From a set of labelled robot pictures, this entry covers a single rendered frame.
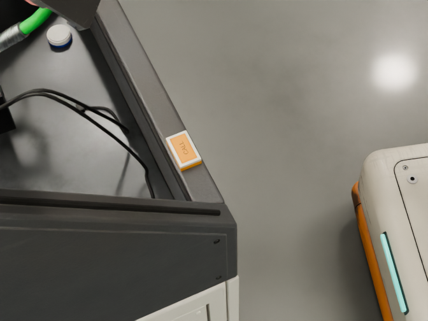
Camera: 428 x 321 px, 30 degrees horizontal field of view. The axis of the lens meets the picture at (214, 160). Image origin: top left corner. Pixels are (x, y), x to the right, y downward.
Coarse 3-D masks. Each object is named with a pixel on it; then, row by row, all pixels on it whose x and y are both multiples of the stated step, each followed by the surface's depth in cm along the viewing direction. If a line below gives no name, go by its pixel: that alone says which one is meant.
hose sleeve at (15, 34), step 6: (18, 24) 88; (6, 30) 89; (12, 30) 88; (18, 30) 87; (0, 36) 89; (6, 36) 88; (12, 36) 88; (18, 36) 88; (24, 36) 88; (0, 42) 89; (6, 42) 89; (12, 42) 89; (0, 48) 90; (6, 48) 90
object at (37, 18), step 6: (36, 12) 86; (42, 12) 85; (48, 12) 85; (30, 18) 87; (36, 18) 86; (42, 18) 86; (24, 24) 87; (30, 24) 87; (36, 24) 86; (24, 30) 87; (30, 30) 87
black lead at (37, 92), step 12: (24, 96) 103; (48, 96) 102; (0, 108) 105; (72, 108) 105; (84, 108) 124; (96, 108) 124; (108, 108) 124; (108, 132) 110; (120, 144) 112; (144, 168) 116
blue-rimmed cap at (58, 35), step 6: (60, 24) 132; (48, 30) 131; (54, 30) 131; (60, 30) 131; (66, 30) 131; (48, 36) 130; (54, 36) 130; (60, 36) 130; (66, 36) 130; (48, 42) 131; (54, 42) 130; (60, 42) 130; (66, 42) 131
